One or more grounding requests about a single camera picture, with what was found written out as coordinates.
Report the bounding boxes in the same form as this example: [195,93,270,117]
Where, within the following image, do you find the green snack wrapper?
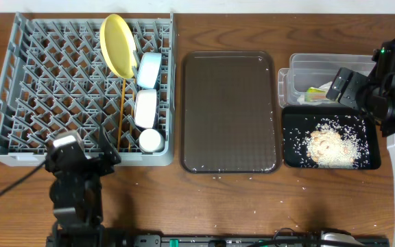
[304,87,328,102]

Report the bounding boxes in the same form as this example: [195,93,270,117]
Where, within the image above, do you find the pale green cup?
[139,129,165,153]

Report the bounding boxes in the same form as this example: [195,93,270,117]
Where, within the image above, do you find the white napkin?
[297,82,332,105]

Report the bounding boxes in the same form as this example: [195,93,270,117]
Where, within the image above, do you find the white pink bowl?
[134,89,157,129]

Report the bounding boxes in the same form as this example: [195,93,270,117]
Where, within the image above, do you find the rice and food scraps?
[303,123,361,169]

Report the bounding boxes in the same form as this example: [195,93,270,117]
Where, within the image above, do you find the wooden chopstick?
[117,79,125,152]
[128,78,136,152]

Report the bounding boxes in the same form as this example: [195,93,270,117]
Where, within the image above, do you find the light blue bowl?
[136,52,162,89]

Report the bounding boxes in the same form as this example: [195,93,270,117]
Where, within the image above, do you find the yellow round plate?
[99,14,136,78]

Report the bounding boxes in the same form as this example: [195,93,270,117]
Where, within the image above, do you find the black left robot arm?
[45,128,121,246]

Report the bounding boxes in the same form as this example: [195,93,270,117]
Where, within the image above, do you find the clear plastic waste bin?
[278,54,375,108]

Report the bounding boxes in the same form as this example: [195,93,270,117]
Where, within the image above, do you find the black waste tray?
[282,106,381,169]

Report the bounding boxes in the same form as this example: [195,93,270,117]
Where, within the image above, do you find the grey plastic dish rack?
[0,14,176,167]

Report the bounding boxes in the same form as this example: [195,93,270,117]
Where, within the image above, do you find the dark brown serving tray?
[180,51,283,174]

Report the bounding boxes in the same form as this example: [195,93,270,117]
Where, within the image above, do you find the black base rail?
[45,228,390,247]

